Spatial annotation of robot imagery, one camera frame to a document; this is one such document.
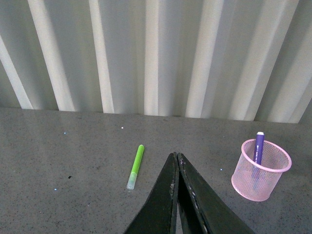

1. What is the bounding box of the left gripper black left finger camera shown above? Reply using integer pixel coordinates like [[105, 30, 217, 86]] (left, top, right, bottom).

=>
[[125, 152, 179, 234]]

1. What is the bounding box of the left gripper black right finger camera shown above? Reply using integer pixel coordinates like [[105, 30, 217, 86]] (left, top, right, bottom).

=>
[[177, 153, 254, 234]]

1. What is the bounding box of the purple pen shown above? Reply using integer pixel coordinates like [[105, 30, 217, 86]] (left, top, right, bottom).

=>
[[251, 132, 266, 191]]

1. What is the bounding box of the pink mesh cup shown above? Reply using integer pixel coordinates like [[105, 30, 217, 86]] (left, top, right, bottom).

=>
[[231, 139, 292, 202]]

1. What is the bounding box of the green pen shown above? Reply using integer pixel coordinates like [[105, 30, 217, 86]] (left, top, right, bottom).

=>
[[127, 144, 145, 190]]

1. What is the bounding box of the white curtain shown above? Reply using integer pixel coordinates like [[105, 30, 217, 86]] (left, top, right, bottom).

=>
[[0, 0, 312, 123]]

